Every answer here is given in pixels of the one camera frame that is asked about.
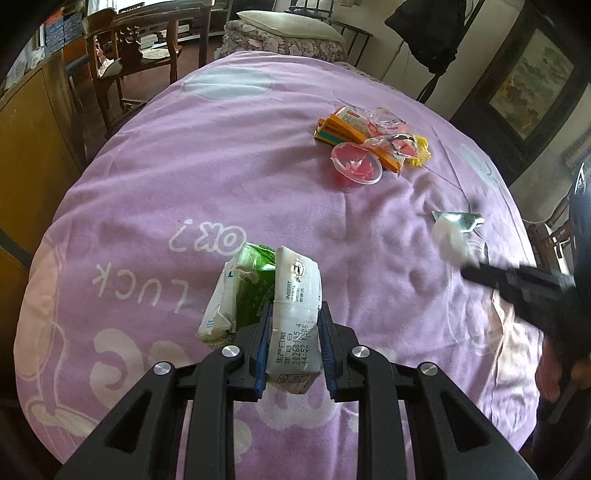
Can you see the black coat stand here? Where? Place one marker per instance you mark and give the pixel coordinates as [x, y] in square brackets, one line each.
[427, 90]

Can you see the carved wooden armchair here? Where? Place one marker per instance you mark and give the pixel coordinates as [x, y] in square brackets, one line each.
[134, 46]

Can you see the orange box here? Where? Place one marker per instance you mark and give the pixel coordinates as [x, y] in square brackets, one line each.
[341, 129]

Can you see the white plastic bag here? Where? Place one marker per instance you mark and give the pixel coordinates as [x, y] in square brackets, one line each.
[108, 69]

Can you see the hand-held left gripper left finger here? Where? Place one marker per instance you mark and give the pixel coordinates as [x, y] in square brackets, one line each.
[262, 350]

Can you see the white round cushion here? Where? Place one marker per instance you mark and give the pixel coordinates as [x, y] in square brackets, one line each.
[157, 54]

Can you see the black coat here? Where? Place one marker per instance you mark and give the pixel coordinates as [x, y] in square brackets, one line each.
[431, 32]

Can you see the clear pink plastic wrapper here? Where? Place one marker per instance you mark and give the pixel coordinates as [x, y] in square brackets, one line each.
[385, 121]
[397, 144]

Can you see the green and white carton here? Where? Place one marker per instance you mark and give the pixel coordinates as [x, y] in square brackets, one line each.
[244, 295]

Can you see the purple printed blanket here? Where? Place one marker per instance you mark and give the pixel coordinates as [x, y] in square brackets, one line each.
[207, 184]

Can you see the yellow wrapper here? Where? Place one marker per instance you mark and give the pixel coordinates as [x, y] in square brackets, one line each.
[421, 152]

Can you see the small white tissue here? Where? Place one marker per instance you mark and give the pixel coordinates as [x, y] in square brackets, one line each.
[450, 242]

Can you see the folded floral quilt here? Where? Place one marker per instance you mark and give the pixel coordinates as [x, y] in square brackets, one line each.
[281, 45]

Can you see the wooden cabinet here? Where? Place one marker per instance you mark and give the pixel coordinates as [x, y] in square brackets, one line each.
[32, 120]

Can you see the stack of storage boxes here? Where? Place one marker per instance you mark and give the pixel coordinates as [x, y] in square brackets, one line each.
[60, 27]

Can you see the white pillow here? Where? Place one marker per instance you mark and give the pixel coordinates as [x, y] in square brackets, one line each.
[291, 23]

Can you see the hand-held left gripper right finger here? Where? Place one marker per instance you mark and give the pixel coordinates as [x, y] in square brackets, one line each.
[325, 346]

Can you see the person's right hand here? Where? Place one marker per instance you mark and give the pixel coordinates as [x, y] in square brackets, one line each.
[551, 374]

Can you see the dark wooden desk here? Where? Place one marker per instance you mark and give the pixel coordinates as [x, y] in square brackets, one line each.
[202, 41]

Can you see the red jelly cup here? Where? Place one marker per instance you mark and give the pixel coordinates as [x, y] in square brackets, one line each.
[355, 166]

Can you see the framed landscape painting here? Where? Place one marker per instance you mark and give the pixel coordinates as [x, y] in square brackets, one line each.
[526, 83]

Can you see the white milk carton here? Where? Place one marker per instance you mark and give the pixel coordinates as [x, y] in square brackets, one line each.
[295, 314]

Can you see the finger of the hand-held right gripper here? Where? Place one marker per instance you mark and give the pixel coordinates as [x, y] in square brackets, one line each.
[508, 277]

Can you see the slatted wooden chair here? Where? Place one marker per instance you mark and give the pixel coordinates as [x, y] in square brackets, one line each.
[551, 235]

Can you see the floral bed sheet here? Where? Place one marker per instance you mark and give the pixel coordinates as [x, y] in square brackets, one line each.
[364, 70]

